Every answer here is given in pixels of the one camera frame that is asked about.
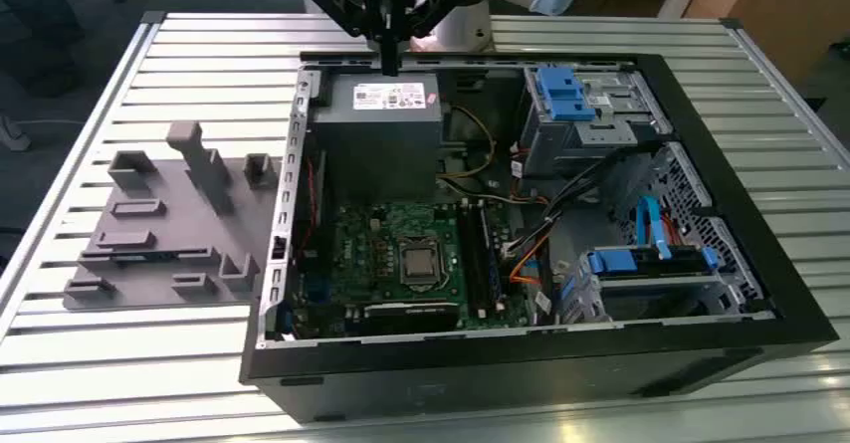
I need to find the black PC case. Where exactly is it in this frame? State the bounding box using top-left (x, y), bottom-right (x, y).
top-left (237, 50), bottom-right (840, 423)

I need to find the grey metal disk bay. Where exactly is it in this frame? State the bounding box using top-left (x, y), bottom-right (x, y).
top-left (557, 263), bottom-right (779, 325)

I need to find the wooden cabinet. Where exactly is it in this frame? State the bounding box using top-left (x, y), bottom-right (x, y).
top-left (688, 0), bottom-right (850, 96)

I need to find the blue VGA port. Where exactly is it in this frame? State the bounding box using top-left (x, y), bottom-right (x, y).
top-left (309, 273), bottom-right (333, 308)

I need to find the green Dell motherboard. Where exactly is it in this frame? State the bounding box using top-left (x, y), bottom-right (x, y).
top-left (296, 199), bottom-right (533, 338)

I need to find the metal socket cover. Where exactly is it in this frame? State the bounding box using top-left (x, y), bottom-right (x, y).
top-left (397, 243), bottom-right (445, 285)

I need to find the black RAM slot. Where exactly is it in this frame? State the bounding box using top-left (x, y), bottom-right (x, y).
top-left (456, 200), bottom-right (477, 316)
top-left (462, 200), bottom-right (485, 316)
top-left (470, 200), bottom-right (492, 315)

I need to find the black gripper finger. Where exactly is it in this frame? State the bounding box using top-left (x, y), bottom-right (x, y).
top-left (300, 0), bottom-right (394, 77)
top-left (392, 0), bottom-right (461, 77)

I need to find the blue drive carrier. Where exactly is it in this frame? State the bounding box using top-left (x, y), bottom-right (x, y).
top-left (537, 67), bottom-right (600, 121)

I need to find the hard disk in blue carrier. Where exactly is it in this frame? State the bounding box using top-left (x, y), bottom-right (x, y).
top-left (584, 244), bottom-right (720, 280)

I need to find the orange SATA wire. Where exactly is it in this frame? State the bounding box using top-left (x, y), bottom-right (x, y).
top-left (508, 231), bottom-right (557, 285)

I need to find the silver CPU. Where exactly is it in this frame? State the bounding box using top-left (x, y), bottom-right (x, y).
top-left (404, 248), bottom-right (438, 277)

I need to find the grey stand foot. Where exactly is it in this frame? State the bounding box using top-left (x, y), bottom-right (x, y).
top-left (0, 111), bottom-right (33, 153)

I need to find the black trash bin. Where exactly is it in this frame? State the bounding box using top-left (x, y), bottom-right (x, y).
top-left (0, 0), bottom-right (86, 99)

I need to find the black cable bundle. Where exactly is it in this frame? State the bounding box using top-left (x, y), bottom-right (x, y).
top-left (510, 141), bottom-right (666, 265)

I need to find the black graphics card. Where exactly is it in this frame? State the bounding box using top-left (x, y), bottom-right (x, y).
top-left (345, 299), bottom-right (461, 335)

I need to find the grey power supply unit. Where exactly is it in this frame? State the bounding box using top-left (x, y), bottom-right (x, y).
top-left (310, 72), bottom-right (445, 204)

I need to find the blue RAM stick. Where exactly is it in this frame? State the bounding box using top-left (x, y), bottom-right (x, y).
top-left (477, 201), bottom-right (505, 312)
top-left (83, 249), bottom-right (207, 265)

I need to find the grey parts rack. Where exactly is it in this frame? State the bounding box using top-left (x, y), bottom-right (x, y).
top-left (62, 121), bottom-right (285, 311)

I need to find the black CPU socket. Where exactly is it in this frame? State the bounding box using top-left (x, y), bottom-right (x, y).
top-left (396, 235), bottom-right (448, 294)

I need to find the blue SATA wire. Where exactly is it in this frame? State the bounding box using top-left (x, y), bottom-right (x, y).
top-left (634, 194), bottom-right (675, 261)

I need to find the yellow power wire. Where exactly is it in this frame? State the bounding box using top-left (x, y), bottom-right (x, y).
top-left (434, 104), bottom-right (498, 181)

